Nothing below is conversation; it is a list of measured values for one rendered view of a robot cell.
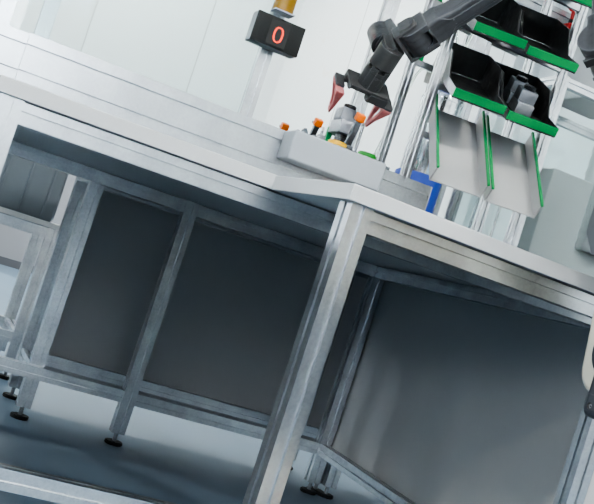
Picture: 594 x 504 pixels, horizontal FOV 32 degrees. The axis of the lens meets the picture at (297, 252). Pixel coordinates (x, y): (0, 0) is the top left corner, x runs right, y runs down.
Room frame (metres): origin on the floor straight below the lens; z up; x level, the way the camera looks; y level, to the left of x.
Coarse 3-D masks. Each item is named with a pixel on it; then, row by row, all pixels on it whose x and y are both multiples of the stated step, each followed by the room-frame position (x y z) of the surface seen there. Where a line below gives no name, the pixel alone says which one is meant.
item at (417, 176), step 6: (414, 174) 3.21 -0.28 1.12; (420, 174) 3.20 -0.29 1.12; (420, 180) 3.20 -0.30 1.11; (426, 180) 3.21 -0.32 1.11; (432, 186) 3.22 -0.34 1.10; (438, 186) 3.24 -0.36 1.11; (432, 192) 3.22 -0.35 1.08; (438, 192) 3.26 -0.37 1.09; (432, 198) 3.23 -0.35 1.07; (432, 204) 3.24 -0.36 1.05; (426, 210) 3.22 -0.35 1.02; (432, 210) 3.25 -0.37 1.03
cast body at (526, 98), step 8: (520, 88) 2.47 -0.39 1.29; (528, 88) 2.46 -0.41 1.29; (512, 96) 2.51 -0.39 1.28; (520, 96) 2.46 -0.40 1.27; (528, 96) 2.46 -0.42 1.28; (536, 96) 2.46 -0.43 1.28; (512, 104) 2.49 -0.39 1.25; (520, 104) 2.46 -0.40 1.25; (528, 104) 2.47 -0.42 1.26; (520, 112) 2.47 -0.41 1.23; (528, 112) 2.47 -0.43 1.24
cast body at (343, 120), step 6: (336, 108) 2.34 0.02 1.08; (342, 108) 2.30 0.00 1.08; (348, 108) 2.30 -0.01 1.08; (354, 108) 2.31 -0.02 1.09; (336, 114) 2.33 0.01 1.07; (342, 114) 2.30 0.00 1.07; (348, 114) 2.30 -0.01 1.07; (354, 114) 2.31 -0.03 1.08; (336, 120) 2.31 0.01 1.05; (342, 120) 2.29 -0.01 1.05; (348, 120) 2.30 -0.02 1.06; (354, 120) 2.31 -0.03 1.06; (330, 126) 2.34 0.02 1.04; (336, 126) 2.30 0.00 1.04; (342, 126) 2.29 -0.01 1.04; (348, 126) 2.29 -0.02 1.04; (330, 132) 2.34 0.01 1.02; (336, 132) 2.31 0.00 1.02; (342, 132) 2.29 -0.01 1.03; (348, 132) 2.29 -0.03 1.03
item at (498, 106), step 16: (464, 48) 2.56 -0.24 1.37; (448, 64) 2.44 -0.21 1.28; (464, 64) 2.58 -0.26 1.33; (480, 64) 2.58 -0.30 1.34; (496, 64) 2.50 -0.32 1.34; (448, 80) 2.40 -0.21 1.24; (464, 80) 2.55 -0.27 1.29; (480, 80) 2.58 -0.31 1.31; (496, 80) 2.46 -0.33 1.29; (464, 96) 2.33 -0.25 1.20; (480, 96) 2.33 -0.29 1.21; (496, 96) 2.43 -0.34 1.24; (496, 112) 2.35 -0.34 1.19
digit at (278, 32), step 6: (276, 24) 2.34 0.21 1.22; (282, 24) 2.34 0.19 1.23; (288, 24) 2.35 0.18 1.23; (270, 30) 2.34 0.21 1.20; (276, 30) 2.34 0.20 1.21; (282, 30) 2.34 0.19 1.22; (288, 30) 2.35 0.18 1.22; (270, 36) 2.34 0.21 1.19; (276, 36) 2.34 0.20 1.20; (282, 36) 2.35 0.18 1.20; (270, 42) 2.34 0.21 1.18; (276, 42) 2.34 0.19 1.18; (282, 42) 2.35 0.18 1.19; (282, 48) 2.35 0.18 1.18
